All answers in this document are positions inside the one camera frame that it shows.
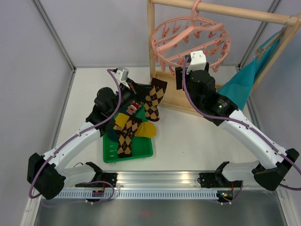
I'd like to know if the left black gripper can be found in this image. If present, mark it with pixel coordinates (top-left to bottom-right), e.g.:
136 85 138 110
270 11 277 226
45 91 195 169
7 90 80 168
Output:
109 78 153 116

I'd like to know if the purple cable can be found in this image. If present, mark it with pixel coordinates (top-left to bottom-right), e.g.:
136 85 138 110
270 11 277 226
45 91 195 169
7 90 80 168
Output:
182 57 301 191
28 68 123 200

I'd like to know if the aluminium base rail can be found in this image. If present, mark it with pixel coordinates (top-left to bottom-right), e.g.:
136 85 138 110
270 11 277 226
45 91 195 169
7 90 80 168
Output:
63 171 259 189

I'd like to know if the brown argyle sock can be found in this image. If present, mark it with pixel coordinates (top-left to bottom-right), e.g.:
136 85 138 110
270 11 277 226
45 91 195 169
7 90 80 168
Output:
116 116 142 158
143 78 167 122

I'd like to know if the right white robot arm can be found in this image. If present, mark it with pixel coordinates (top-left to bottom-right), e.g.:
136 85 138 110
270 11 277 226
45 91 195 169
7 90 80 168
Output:
175 63 301 191

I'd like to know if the wooden clothes rack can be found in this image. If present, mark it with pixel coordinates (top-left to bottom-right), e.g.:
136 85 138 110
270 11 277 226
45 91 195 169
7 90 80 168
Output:
147 0 301 115

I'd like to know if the yellow sock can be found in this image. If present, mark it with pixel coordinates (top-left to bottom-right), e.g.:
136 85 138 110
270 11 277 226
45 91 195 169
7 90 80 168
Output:
113 113 157 138

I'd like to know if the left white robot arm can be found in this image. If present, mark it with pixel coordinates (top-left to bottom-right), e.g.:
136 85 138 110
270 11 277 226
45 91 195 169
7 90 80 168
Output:
27 81 152 200

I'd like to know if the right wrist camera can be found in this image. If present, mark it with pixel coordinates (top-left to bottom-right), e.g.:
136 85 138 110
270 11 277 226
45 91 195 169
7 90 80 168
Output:
187 50 207 73

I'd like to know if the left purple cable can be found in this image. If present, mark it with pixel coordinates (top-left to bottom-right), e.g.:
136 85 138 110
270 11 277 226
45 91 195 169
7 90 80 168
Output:
28 68 123 200

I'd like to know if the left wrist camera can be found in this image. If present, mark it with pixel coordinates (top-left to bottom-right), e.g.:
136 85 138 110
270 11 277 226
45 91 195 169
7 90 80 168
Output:
113 67 129 87

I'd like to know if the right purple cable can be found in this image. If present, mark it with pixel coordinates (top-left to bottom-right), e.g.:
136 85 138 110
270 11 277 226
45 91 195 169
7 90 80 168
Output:
182 57 301 191

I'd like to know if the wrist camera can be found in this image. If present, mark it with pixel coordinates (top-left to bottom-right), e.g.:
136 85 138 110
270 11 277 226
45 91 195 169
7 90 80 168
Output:
113 67 129 87
187 50 207 73

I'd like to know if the teal cloth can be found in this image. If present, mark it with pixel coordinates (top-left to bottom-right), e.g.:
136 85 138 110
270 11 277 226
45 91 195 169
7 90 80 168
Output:
218 32 281 110

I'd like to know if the green plastic tray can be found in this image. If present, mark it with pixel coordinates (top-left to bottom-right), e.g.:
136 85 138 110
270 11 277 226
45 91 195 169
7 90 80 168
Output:
102 101 154 164

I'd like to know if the pink round clip hanger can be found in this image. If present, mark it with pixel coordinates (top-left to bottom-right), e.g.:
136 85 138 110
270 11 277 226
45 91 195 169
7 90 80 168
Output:
148 0 231 77

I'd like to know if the teal reindeer sock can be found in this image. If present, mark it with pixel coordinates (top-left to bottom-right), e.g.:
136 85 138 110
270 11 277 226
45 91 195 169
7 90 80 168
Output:
108 101 142 142

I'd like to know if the white cable duct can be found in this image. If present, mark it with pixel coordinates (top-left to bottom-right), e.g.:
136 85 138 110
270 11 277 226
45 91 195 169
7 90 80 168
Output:
55 189 233 200

